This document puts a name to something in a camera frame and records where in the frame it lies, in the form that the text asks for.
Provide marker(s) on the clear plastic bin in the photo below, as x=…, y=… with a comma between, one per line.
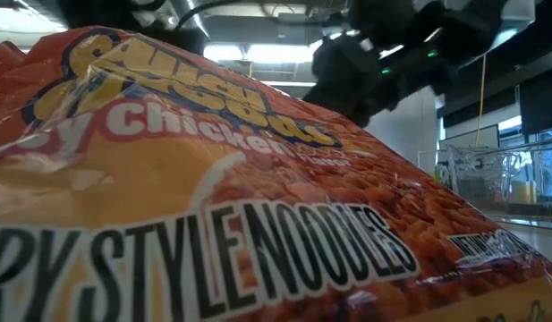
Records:
x=495, y=179
x=430, y=161

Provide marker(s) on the black wall screen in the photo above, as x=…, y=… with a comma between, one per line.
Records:
x=541, y=109

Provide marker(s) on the round silver duct pipe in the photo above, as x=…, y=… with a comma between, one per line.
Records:
x=198, y=18

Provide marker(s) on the green noodle pack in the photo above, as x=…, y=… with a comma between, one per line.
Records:
x=437, y=172

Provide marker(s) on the ceiling light tube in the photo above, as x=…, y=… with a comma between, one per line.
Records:
x=289, y=83

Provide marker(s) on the bright ceiling light panel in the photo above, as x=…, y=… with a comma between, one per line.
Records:
x=266, y=53

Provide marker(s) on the orange spicy chicken noodle pack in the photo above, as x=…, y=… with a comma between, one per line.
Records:
x=168, y=179

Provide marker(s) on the grey ceiling box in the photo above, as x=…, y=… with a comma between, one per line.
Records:
x=293, y=18

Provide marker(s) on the grey framed wall panel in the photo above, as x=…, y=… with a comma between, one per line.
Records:
x=468, y=139

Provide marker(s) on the silver ventilation duct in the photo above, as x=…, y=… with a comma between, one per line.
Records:
x=519, y=18

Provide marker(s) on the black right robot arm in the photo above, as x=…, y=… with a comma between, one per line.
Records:
x=477, y=27

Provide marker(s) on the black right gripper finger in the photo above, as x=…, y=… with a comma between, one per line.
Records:
x=374, y=85
x=338, y=76

